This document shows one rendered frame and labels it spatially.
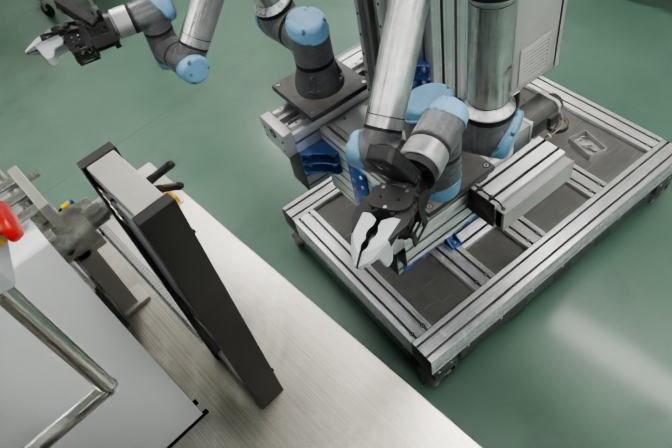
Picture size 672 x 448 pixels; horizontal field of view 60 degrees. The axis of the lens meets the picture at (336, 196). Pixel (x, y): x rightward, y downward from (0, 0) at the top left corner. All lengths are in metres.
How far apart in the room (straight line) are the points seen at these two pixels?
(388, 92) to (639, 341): 1.43
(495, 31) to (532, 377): 1.28
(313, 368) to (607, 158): 1.60
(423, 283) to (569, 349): 0.53
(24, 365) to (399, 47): 0.76
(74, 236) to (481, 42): 0.77
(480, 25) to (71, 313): 0.82
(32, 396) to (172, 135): 2.39
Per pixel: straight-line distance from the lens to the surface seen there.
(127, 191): 0.72
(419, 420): 1.06
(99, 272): 1.21
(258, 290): 1.23
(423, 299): 1.96
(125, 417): 1.02
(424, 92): 1.35
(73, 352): 0.55
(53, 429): 0.61
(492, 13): 1.11
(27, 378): 0.86
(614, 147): 2.46
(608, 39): 3.37
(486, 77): 1.19
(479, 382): 2.07
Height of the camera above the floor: 1.90
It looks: 48 degrees down
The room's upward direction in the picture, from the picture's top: 14 degrees counter-clockwise
